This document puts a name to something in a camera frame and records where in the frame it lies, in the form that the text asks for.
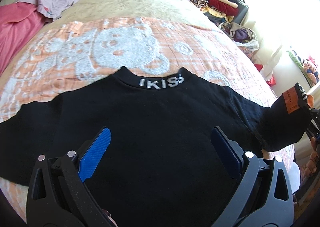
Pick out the grey bedside cabinet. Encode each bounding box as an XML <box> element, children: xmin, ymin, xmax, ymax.
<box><xmin>232</xmin><ymin>2</ymin><xmax>248</xmax><ymax>24</ymax></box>

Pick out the right hand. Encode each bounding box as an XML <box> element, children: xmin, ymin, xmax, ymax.
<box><xmin>302</xmin><ymin>137</ymin><xmax>319</xmax><ymax>179</ymax></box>

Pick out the orange white patterned blanket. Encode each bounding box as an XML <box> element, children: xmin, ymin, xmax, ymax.
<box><xmin>0</xmin><ymin>16</ymin><xmax>301</xmax><ymax>222</ymax></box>

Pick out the white curtain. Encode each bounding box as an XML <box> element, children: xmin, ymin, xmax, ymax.
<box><xmin>245</xmin><ymin>0</ymin><xmax>319</xmax><ymax>73</ymax></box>

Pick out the black IKISS sweatshirt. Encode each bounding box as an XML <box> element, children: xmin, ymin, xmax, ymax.
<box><xmin>1</xmin><ymin>67</ymin><xmax>311</xmax><ymax>226</ymax></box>

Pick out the pink blanket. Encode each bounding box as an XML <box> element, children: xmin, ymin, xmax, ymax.
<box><xmin>1</xmin><ymin>2</ymin><xmax>46</xmax><ymax>73</ymax></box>

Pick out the beige bed sheet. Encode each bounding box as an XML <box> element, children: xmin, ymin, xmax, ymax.
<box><xmin>44</xmin><ymin>0</ymin><xmax>226</xmax><ymax>36</ymax></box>

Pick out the floral basket of clothes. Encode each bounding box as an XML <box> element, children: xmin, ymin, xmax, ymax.
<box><xmin>218</xmin><ymin>22</ymin><xmax>259</xmax><ymax>51</ymax></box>

